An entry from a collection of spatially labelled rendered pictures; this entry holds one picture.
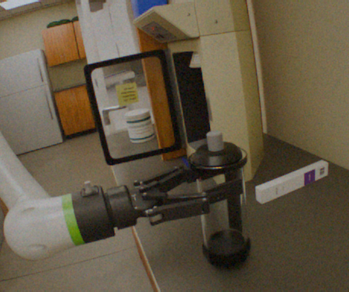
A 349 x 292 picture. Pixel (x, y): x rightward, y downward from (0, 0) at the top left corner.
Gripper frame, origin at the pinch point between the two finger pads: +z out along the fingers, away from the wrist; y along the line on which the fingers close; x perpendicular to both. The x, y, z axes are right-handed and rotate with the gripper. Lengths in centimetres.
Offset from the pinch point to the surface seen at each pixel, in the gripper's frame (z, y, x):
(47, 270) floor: -85, 147, 117
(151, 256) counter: -14.4, 11.0, 21.3
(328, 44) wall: 57, 27, -20
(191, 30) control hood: 11.3, 31.4, -27.9
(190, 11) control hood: 11.7, 31.4, -33.2
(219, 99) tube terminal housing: 16.5, 31.3, -7.6
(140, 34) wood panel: 5, 68, -30
